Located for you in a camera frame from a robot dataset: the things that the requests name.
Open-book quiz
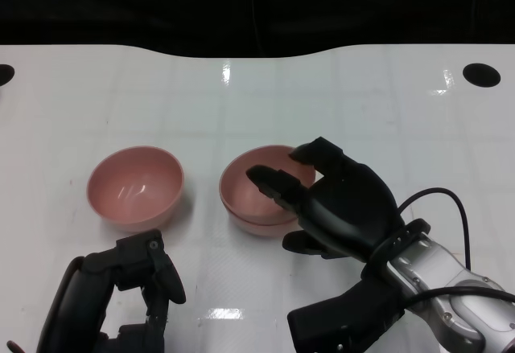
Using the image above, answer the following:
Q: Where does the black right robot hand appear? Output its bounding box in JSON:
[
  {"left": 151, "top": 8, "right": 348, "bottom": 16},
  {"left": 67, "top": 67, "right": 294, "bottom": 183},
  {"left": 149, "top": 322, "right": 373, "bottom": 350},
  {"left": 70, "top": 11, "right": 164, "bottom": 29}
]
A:
[{"left": 245, "top": 136, "right": 406, "bottom": 265}]

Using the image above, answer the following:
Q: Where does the black backdrop cloth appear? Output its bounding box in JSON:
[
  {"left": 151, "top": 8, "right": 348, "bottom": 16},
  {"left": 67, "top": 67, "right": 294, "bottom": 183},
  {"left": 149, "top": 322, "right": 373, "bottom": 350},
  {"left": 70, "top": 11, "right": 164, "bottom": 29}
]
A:
[{"left": 0, "top": 0, "right": 515, "bottom": 59}]

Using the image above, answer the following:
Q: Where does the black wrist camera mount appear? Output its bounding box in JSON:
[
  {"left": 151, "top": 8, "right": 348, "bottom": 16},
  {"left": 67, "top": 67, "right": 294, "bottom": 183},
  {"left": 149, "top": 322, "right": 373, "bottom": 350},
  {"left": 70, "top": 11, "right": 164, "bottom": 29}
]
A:
[{"left": 286, "top": 218, "right": 431, "bottom": 353}]

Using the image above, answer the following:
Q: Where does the pink plastic bowl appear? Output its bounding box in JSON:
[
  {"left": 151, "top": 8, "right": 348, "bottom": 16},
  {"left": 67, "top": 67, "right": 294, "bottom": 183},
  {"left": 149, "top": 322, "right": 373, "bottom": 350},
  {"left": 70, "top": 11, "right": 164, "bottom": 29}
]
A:
[
  {"left": 219, "top": 145, "right": 317, "bottom": 225},
  {"left": 86, "top": 146, "right": 186, "bottom": 232},
  {"left": 228, "top": 203, "right": 302, "bottom": 238}
]

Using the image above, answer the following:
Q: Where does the black table cable hole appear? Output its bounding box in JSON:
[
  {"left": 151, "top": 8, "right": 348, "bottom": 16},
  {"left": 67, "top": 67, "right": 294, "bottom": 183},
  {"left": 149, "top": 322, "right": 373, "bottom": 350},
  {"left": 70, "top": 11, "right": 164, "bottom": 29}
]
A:
[
  {"left": 462, "top": 63, "right": 502, "bottom": 88},
  {"left": 0, "top": 64, "right": 16, "bottom": 87}
]

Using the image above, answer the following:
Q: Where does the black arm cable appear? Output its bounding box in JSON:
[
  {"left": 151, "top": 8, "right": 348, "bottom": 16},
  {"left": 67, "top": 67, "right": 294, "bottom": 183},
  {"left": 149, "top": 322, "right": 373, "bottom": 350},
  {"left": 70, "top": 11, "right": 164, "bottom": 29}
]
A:
[{"left": 397, "top": 187, "right": 515, "bottom": 312}]

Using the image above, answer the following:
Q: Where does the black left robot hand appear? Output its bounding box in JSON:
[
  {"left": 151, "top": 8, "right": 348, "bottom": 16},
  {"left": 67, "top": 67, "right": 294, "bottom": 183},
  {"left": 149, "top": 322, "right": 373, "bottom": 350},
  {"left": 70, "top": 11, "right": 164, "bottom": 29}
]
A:
[{"left": 35, "top": 228, "right": 187, "bottom": 353}]

